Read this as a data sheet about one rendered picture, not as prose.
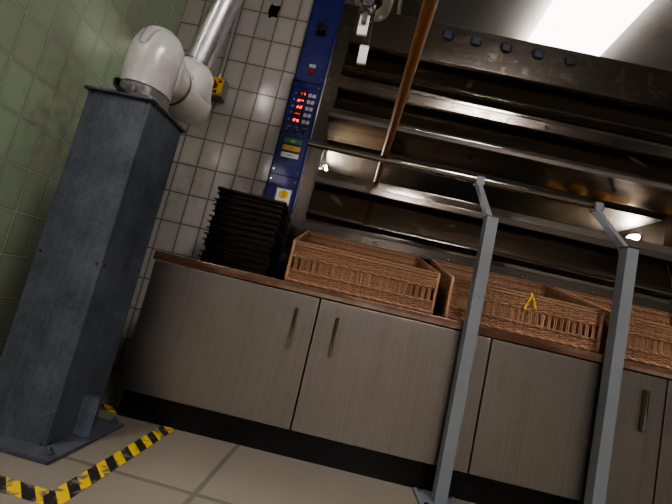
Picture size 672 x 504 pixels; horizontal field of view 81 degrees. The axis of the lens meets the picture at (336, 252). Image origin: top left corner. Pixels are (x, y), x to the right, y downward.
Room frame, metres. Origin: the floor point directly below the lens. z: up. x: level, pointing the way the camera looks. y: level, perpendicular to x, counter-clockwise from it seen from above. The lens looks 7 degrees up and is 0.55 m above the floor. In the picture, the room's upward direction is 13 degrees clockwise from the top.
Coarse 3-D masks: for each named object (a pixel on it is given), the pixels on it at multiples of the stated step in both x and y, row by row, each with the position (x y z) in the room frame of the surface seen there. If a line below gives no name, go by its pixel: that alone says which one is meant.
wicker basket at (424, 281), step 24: (312, 240) 1.87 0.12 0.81; (336, 240) 1.89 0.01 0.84; (288, 264) 1.42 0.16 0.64; (312, 264) 1.85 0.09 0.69; (336, 264) 1.43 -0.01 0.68; (360, 264) 1.42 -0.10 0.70; (384, 264) 1.42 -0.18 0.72; (336, 288) 1.42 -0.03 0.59; (360, 288) 1.43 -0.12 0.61; (384, 288) 1.42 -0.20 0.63; (408, 288) 1.84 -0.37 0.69; (432, 288) 1.42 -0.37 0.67; (432, 312) 1.42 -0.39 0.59
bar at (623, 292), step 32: (384, 160) 1.55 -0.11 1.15; (480, 192) 1.47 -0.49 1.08; (544, 192) 1.53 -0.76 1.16; (608, 224) 1.43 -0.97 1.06; (480, 256) 1.31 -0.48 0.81; (480, 288) 1.31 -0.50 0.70; (608, 352) 1.32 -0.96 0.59; (608, 384) 1.30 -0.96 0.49; (448, 416) 1.33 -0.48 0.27; (608, 416) 1.29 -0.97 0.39; (448, 448) 1.31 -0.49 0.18; (608, 448) 1.29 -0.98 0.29; (448, 480) 1.31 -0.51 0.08
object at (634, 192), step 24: (336, 120) 1.81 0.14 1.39; (360, 120) 1.78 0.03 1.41; (360, 144) 1.95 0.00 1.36; (408, 144) 1.86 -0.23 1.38; (432, 144) 1.81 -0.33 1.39; (456, 144) 1.77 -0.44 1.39; (480, 144) 1.76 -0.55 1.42; (480, 168) 1.91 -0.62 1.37; (504, 168) 1.87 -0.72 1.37; (528, 168) 1.82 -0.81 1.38; (552, 168) 1.78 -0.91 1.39; (576, 168) 1.75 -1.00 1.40; (576, 192) 1.92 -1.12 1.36; (600, 192) 1.87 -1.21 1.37; (624, 192) 1.83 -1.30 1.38; (648, 192) 1.79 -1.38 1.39
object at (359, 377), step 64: (192, 320) 1.40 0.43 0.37; (256, 320) 1.39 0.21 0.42; (320, 320) 1.38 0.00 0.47; (384, 320) 1.37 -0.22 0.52; (448, 320) 1.36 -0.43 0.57; (128, 384) 1.40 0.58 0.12; (192, 384) 1.39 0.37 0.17; (256, 384) 1.39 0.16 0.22; (320, 384) 1.38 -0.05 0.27; (384, 384) 1.37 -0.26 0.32; (448, 384) 1.37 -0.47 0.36; (512, 384) 1.36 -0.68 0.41; (576, 384) 1.35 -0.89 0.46; (640, 384) 1.35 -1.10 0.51; (256, 448) 1.43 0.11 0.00; (320, 448) 1.42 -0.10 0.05; (384, 448) 1.37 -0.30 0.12; (512, 448) 1.36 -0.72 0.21; (576, 448) 1.35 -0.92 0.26; (640, 448) 1.34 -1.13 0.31
